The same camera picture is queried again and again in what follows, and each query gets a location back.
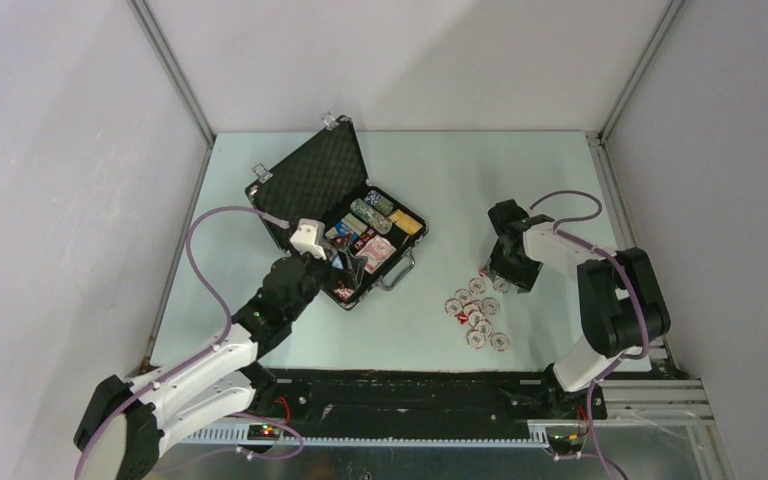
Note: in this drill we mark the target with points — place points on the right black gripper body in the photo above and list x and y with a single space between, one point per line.
514 269

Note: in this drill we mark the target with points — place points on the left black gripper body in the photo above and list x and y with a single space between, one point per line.
316 273

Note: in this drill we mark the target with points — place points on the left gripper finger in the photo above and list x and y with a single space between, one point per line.
340 252
353 272

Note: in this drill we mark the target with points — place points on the blue patterned card deck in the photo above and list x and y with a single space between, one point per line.
349 225

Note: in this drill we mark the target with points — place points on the black poker set case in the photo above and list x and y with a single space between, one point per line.
319 180

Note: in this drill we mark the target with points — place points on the white red chip stack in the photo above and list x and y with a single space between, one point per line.
479 301

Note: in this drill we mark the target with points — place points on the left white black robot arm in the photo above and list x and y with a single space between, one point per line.
129 424

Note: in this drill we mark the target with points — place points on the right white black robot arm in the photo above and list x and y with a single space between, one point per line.
621 306

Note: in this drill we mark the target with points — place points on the red dice in case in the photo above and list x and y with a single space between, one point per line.
363 239

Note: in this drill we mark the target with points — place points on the red playing card deck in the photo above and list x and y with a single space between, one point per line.
376 251

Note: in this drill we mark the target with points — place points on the red white chip row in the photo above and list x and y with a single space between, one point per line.
344 291

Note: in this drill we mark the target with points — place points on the green poker chip stack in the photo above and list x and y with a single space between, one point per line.
369 215

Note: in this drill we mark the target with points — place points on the blue white chip stack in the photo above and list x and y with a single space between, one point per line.
379 202

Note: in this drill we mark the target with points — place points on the yellow poker chip stack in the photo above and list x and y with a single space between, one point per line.
406 222

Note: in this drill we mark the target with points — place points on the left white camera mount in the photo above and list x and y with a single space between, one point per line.
308 238

